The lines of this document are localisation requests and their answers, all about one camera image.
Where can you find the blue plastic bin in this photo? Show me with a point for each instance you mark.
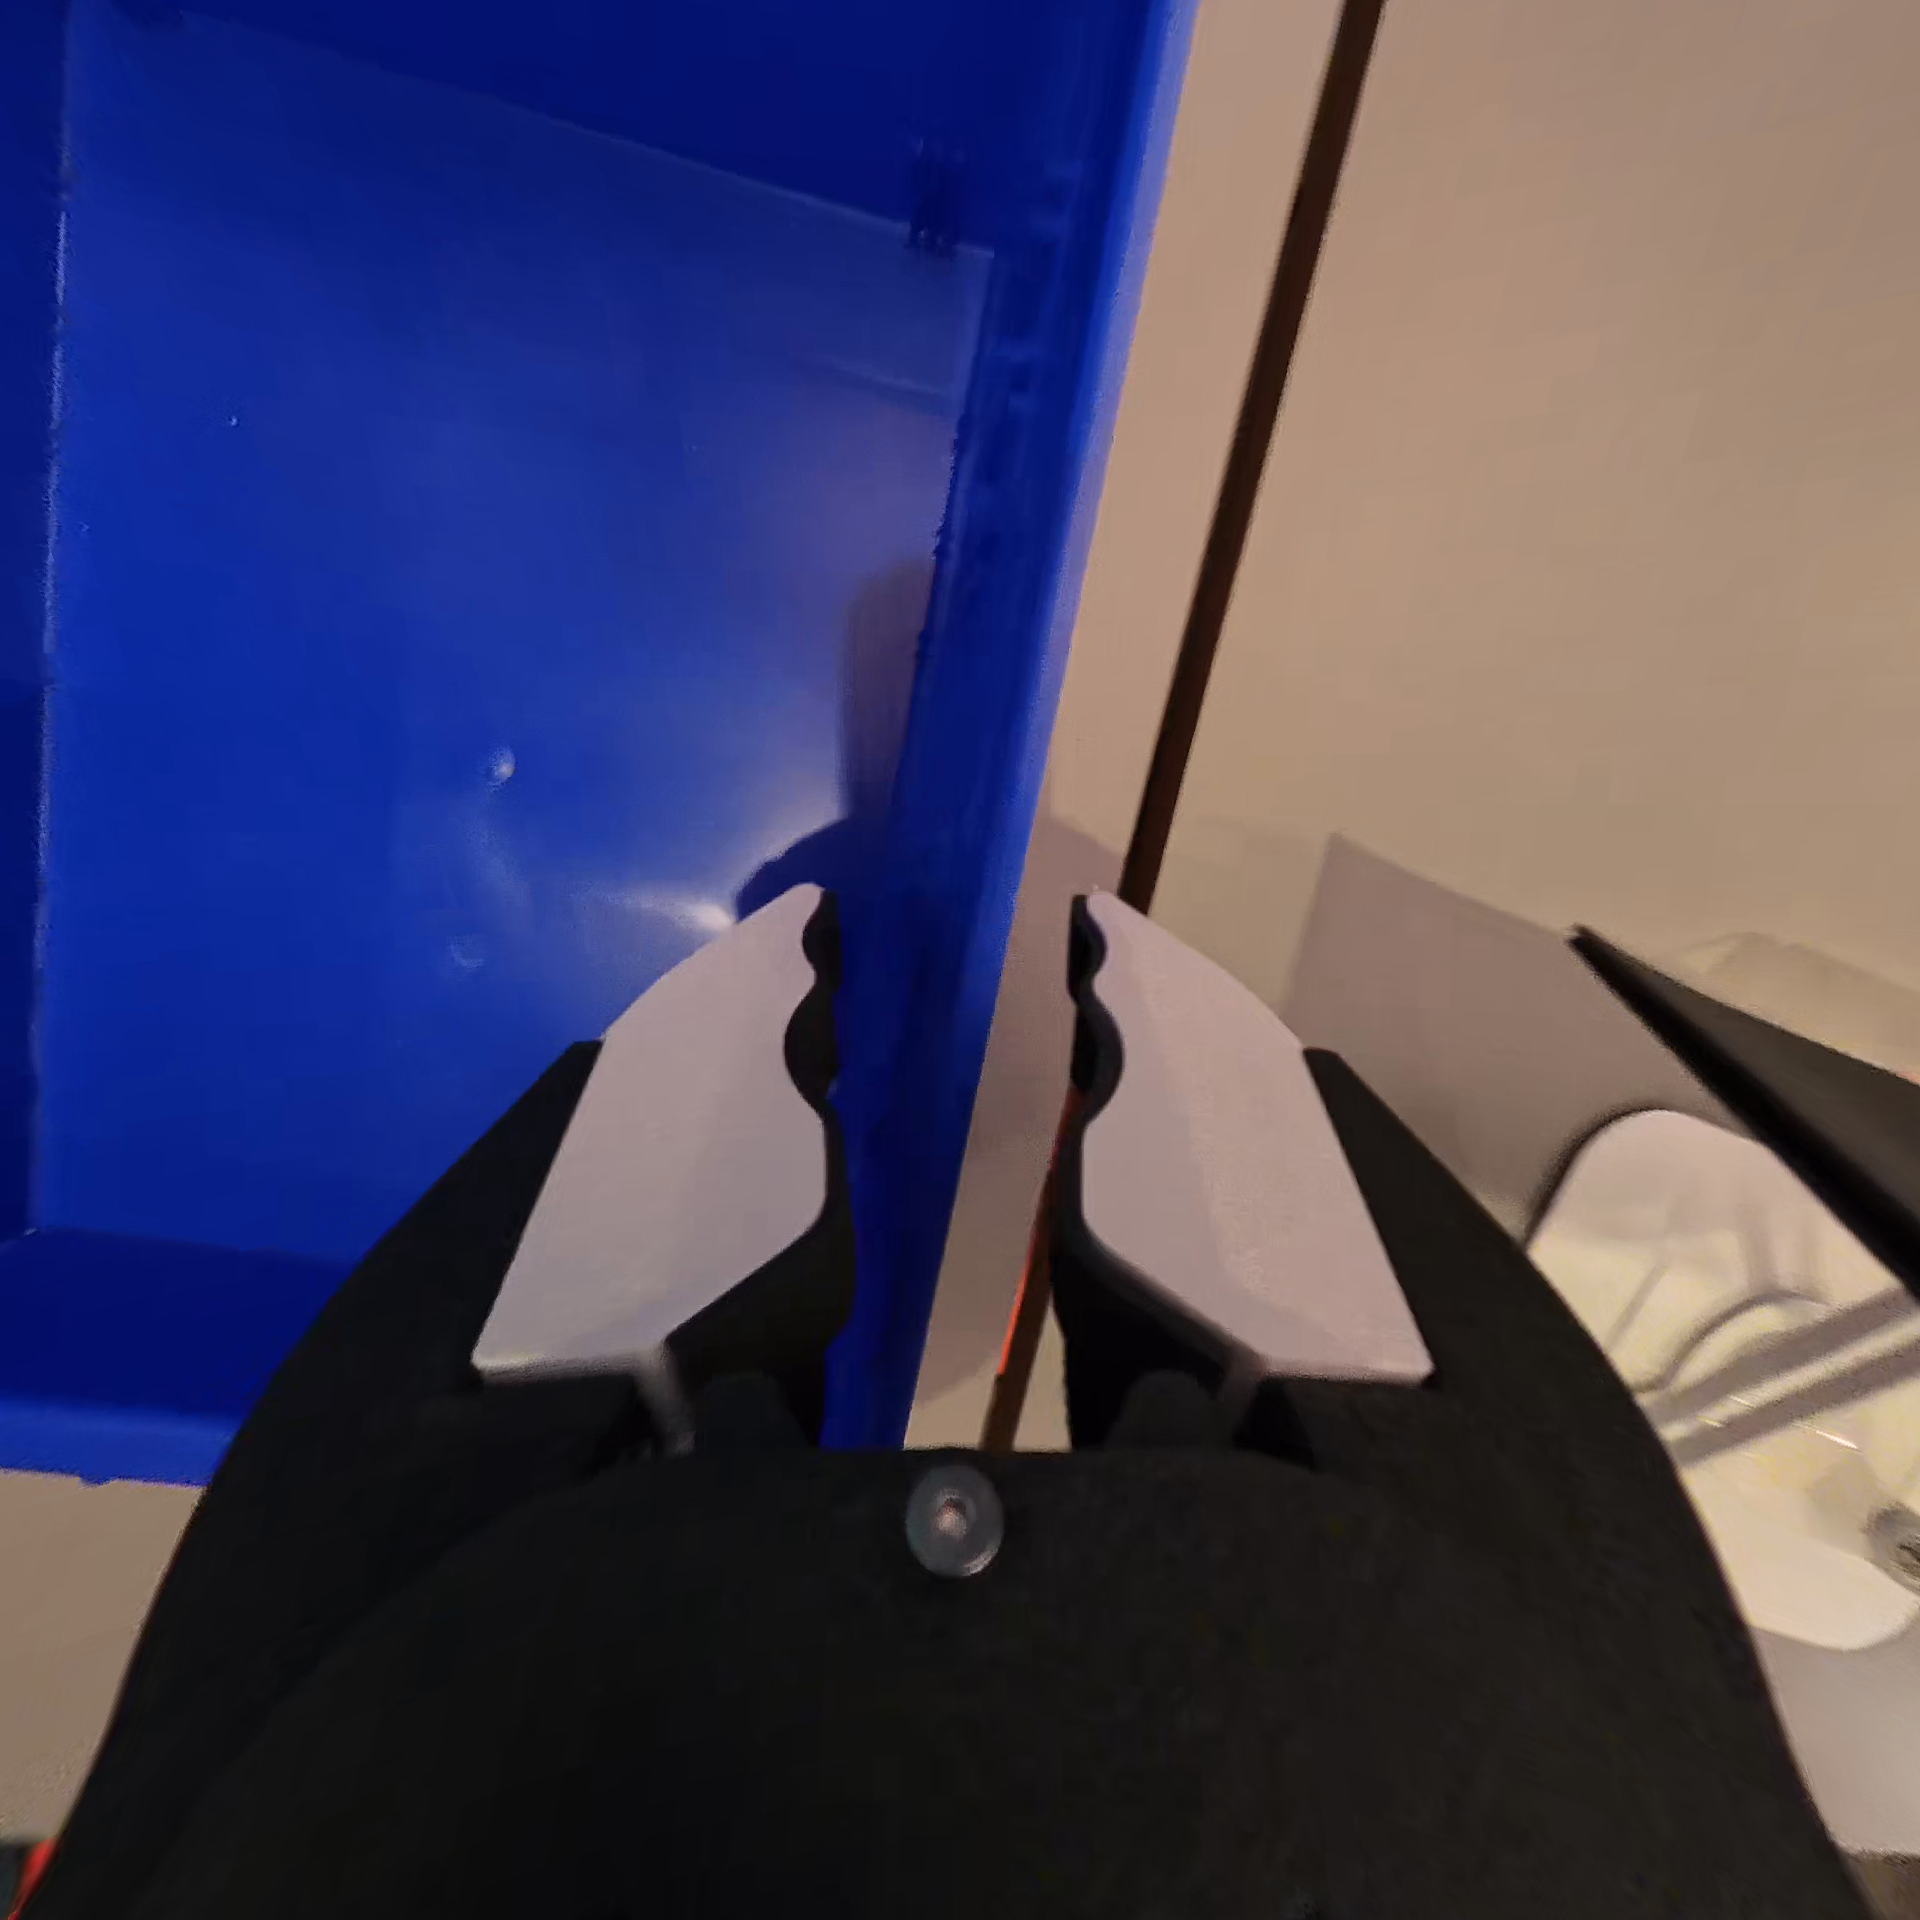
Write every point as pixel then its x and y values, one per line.
pixel 450 600

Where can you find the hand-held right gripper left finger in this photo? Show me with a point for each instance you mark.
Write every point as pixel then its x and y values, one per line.
pixel 660 1200

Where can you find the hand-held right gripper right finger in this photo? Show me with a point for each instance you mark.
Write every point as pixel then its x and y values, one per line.
pixel 1243 1184

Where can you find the white stand base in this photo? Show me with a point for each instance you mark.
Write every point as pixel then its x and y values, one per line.
pixel 1723 1350

